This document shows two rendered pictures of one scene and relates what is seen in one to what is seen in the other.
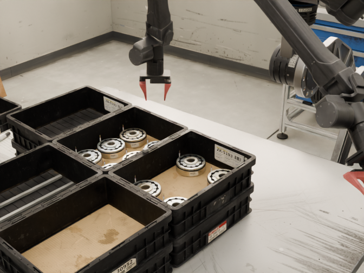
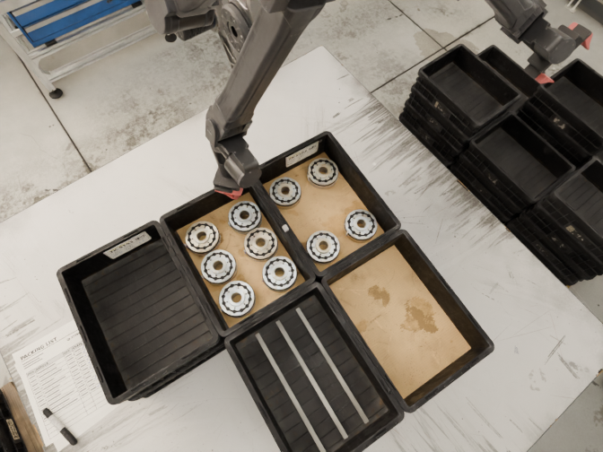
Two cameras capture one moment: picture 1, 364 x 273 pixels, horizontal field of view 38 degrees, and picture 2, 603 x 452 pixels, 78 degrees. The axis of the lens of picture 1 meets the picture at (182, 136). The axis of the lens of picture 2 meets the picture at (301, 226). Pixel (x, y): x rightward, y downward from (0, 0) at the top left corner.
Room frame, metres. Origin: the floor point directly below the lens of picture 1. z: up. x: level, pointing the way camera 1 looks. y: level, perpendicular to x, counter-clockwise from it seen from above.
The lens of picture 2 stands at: (1.39, 0.49, 1.93)
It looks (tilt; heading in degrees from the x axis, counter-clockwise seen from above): 69 degrees down; 280
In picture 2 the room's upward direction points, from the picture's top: 5 degrees clockwise
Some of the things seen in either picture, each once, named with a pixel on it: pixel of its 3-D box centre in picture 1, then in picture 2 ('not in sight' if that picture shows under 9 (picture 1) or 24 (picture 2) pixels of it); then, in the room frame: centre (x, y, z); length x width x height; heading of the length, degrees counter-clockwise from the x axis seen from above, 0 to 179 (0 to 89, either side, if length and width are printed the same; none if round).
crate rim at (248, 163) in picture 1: (183, 167); (323, 199); (1.42, 0.00, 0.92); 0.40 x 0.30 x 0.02; 137
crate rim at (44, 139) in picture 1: (70, 112); (136, 305); (1.83, 0.43, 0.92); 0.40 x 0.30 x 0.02; 137
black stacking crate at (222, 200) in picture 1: (183, 180); (322, 206); (1.42, 0.00, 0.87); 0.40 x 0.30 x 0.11; 137
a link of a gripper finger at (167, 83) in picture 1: (160, 87); not in sight; (1.65, 0.07, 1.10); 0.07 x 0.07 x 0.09; 2
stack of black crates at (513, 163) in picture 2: not in sight; (502, 172); (0.60, -0.69, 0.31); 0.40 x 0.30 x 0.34; 142
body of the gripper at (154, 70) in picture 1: (155, 67); (230, 163); (1.65, 0.09, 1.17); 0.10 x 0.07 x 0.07; 92
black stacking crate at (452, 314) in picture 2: (86, 240); (399, 316); (1.13, 0.27, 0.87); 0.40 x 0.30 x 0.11; 137
